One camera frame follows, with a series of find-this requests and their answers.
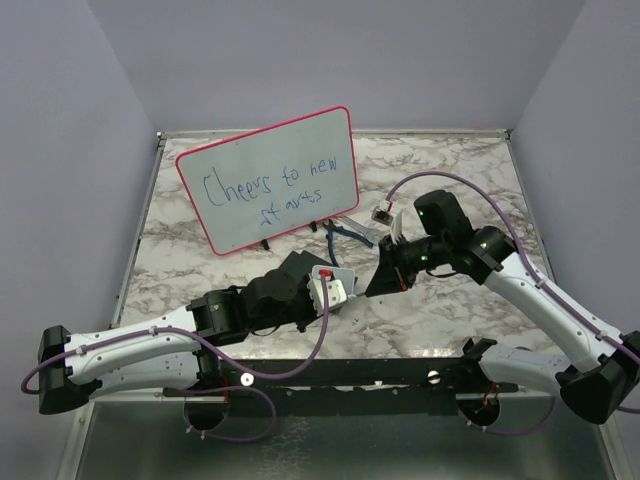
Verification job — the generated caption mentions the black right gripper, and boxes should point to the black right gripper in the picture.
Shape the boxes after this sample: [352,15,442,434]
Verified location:
[366,231,449,295]

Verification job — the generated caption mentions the pink framed whiteboard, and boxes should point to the pink framed whiteboard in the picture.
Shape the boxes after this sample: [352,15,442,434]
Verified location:
[175,106,360,256]

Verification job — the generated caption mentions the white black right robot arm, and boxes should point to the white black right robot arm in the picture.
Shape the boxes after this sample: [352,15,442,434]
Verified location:
[365,190,639,425]

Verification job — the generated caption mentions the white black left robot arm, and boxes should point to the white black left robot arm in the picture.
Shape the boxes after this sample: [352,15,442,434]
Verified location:
[32,268,343,415]

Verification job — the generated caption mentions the silver open-end wrench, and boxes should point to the silver open-end wrench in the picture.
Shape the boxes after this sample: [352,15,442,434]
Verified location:
[339,216,385,243]

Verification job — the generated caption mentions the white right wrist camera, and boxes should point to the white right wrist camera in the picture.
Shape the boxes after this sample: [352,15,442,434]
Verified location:
[371,200,408,247]

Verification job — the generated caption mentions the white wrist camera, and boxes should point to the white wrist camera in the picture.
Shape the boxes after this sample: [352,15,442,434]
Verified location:
[307,272,349,317]
[371,200,408,247]

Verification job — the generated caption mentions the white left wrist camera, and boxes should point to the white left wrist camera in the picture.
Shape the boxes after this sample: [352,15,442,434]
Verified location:
[307,272,349,317]

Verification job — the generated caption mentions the blue handled pliers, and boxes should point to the blue handled pliers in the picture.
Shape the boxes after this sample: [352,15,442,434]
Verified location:
[323,219,375,269]

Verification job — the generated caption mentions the black front mounting rail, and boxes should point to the black front mounting rail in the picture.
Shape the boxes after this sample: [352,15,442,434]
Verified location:
[164,357,521,419]

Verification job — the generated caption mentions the aluminium table edge frame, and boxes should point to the aluminium table edge frame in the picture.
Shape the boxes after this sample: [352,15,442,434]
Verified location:
[106,130,556,359]

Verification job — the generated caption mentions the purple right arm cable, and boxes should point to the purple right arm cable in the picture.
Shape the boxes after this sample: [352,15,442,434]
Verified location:
[387,170,640,436]

